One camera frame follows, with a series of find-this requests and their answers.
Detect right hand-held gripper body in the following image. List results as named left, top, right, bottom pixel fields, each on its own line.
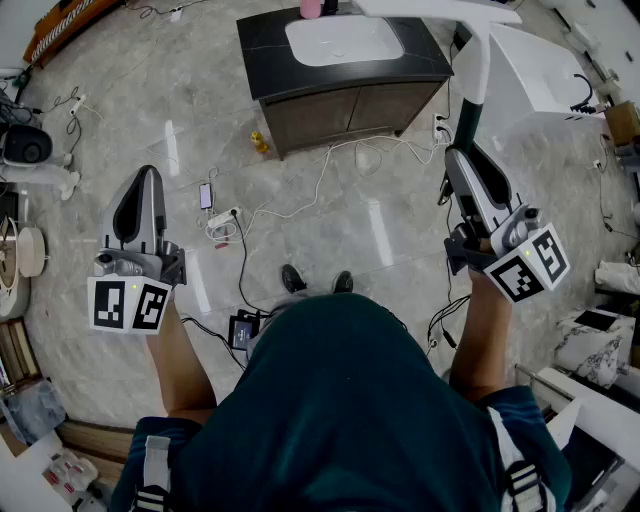
left=444, top=204, right=571, bottom=304

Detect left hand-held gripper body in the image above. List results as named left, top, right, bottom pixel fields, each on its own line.
left=87, top=234, right=189, bottom=335

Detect white and green squeegee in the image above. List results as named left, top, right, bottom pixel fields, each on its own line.
left=352, top=0, right=524, bottom=156

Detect person's left forearm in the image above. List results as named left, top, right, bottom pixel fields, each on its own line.
left=144, top=299, right=219, bottom=426

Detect person's right forearm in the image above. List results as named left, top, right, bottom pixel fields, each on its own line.
left=448, top=269, right=514, bottom=404

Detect round beige stool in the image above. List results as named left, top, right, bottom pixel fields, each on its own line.
left=17, top=227, right=49, bottom=279

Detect white robot limb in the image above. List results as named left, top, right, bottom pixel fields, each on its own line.
left=594, top=259, right=640, bottom=296

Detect marble pattern box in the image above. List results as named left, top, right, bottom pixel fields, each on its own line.
left=554, top=308, right=636, bottom=389

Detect white cabinet box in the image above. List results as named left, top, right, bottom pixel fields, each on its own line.
left=482, top=22, right=609, bottom=146

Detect large round beige drum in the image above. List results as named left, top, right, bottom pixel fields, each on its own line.
left=0, top=217, right=31, bottom=321

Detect white robot with black head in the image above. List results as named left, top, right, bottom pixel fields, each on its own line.
left=0, top=123, right=81, bottom=201

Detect black device with screen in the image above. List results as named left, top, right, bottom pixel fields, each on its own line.
left=227, top=309, right=261, bottom=351

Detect black curved tap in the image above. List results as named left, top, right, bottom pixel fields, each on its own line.
left=569, top=73, right=607, bottom=114

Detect stack of wooden planks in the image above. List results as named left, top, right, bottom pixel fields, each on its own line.
left=54, top=419, right=136, bottom=486

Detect cardboard box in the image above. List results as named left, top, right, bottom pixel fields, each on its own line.
left=604, top=99, right=640, bottom=146

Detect grey marble slab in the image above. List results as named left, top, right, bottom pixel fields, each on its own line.
left=0, top=379, right=67, bottom=446

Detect person's left black shoe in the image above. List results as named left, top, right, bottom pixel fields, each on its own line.
left=280, top=263, right=307, bottom=295

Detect clear plastic containers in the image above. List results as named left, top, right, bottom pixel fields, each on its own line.
left=47, top=449, right=99, bottom=504

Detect white sink basin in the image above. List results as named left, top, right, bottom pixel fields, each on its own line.
left=284, top=15, right=405, bottom=68

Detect black table with cabinet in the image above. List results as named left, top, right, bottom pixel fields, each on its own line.
left=235, top=4, right=455, bottom=161

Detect wooden cabinet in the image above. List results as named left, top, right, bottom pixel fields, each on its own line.
left=22, top=0, right=124, bottom=66

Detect person's dark green shirt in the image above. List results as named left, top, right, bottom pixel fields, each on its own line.
left=109, top=292, right=574, bottom=512

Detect black cable bundle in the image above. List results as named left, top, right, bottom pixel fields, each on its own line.
left=427, top=294, right=471, bottom=357

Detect long white cable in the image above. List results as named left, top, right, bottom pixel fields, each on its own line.
left=244, top=134, right=451, bottom=226

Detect person's left shoulder strap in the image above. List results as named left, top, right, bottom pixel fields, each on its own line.
left=132, top=434, right=172, bottom=512

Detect person's shoulder strap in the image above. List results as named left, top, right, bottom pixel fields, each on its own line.
left=132, top=434, right=172, bottom=512
left=487, top=407, right=556, bottom=512

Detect person's right shoulder strap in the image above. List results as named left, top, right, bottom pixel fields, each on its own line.
left=487, top=407, right=556, bottom=512

